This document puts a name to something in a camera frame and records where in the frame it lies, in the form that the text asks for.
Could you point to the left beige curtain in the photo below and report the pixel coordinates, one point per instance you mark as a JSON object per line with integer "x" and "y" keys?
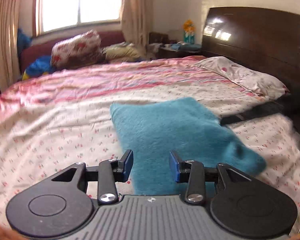
{"x": 14, "y": 15}

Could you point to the pink cherry print bedsheet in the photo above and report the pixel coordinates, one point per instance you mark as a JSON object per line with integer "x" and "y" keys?
{"x": 53, "y": 121}

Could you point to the blue clothing pile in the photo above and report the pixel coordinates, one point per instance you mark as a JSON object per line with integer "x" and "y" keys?
{"x": 41, "y": 66}

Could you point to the dark nightstand with clutter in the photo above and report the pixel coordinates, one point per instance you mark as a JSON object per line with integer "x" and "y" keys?
{"x": 161, "y": 47}

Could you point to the right beige curtain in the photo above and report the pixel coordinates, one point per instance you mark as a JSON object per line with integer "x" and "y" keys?
{"x": 136, "y": 20}

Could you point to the floral white pillow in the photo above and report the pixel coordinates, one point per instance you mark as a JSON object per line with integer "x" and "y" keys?
{"x": 259, "y": 83}

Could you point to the beige curtain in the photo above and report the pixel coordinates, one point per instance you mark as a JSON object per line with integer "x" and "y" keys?
{"x": 136, "y": 20}
{"x": 14, "y": 15}

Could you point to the teal fuzzy sweater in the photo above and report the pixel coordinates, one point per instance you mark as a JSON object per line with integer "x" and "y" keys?
{"x": 184, "y": 125}

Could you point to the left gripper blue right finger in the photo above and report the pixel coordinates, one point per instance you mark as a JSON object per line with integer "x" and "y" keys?
{"x": 192, "y": 173}

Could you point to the dark wooden headboard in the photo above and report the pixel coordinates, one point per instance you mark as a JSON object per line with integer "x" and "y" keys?
{"x": 264, "y": 40}

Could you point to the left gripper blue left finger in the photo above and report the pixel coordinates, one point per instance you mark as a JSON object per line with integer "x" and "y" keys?
{"x": 111, "y": 171}

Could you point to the olive yellow pillow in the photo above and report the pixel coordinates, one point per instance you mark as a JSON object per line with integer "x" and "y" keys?
{"x": 123, "y": 52}

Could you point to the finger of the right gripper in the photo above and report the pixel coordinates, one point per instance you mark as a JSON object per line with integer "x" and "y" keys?
{"x": 258, "y": 111}

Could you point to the red floral rolled quilt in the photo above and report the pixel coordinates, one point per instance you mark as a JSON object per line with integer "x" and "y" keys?
{"x": 78, "y": 51}

